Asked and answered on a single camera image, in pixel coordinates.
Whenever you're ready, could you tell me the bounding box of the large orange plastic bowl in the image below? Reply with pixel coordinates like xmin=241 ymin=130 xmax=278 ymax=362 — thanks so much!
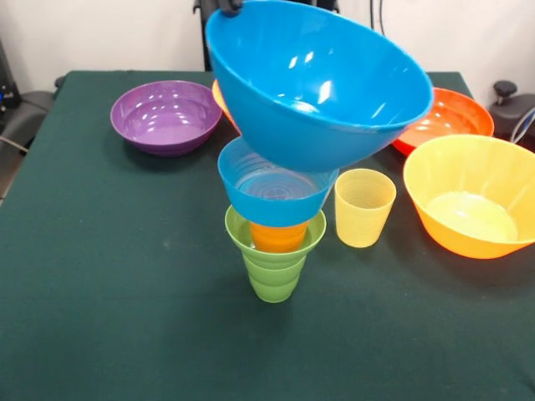
xmin=403 ymin=134 xmax=535 ymax=260
xmin=211 ymin=79 xmax=242 ymax=135

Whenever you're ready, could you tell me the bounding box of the black office chair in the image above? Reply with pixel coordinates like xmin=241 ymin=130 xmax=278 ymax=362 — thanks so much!
xmin=0 ymin=74 xmax=68 ymax=201

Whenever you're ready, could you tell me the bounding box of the orange plastic cup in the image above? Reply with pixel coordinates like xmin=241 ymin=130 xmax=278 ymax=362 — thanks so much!
xmin=250 ymin=221 xmax=310 ymax=253

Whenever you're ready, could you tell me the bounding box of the yellow plastic cup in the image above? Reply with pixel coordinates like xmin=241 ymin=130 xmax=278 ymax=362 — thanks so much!
xmin=334 ymin=168 xmax=397 ymax=249

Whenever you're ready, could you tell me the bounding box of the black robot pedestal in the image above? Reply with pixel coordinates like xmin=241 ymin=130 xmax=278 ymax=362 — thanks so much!
xmin=193 ymin=0 xmax=340 ymax=72

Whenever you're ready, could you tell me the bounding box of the black chair with knob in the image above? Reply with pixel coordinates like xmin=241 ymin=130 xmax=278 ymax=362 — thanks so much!
xmin=489 ymin=80 xmax=535 ymax=152

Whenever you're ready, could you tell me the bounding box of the black computer case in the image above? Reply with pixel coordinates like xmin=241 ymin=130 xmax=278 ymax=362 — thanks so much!
xmin=0 ymin=39 xmax=22 ymax=130

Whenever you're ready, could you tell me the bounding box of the white blue cable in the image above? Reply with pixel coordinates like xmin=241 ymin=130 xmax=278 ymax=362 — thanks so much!
xmin=510 ymin=106 xmax=535 ymax=144

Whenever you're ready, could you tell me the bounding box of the round blue plastic bowl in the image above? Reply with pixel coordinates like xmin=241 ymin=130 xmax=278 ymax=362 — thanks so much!
xmin=205 ymin=0 xmax=435 ymax=174

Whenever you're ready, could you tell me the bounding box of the shallow translucent blue bowl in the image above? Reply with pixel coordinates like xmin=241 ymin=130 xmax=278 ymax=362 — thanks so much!
xmin=217 ymin=137 xmax=340 ymax=228

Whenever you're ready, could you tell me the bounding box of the green plastic bowl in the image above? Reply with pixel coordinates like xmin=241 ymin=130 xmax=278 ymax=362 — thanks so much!
xmin=224 ymin=203 xmax=328 ymax=266

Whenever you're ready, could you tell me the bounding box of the purple plastic bowl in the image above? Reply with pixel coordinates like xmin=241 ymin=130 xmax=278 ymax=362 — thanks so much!
xmin=110 ymin=80 xmax=223 ymax=158

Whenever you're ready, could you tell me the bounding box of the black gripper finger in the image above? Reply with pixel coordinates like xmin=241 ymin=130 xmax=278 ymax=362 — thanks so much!
xmin=218 ymin=0 xmax=246 ymax=19

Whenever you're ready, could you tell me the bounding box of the red plastic bowl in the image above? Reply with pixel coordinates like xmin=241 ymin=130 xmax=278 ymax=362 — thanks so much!
xmin=391 ymin=87 xmax=496 ymax=154

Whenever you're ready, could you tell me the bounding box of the dark green tablecloth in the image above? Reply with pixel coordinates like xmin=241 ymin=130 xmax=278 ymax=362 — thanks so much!
xmin=0 ymin=69 xmax=535 ymax=401

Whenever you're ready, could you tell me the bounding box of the green plastic cup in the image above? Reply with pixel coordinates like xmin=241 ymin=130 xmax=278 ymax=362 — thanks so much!
xmin=246 ymin=254 xmax=308 ymax=303

